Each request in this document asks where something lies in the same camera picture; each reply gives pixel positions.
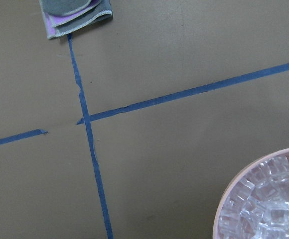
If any pink bowl of ice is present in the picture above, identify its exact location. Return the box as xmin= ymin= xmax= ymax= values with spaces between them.
xmin=212 ymin=148 xmax=289 ymax=239

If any folded grey cloth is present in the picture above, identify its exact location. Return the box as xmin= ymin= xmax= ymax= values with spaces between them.
xmin=39 ymin=0 xmax=113 ymax=39

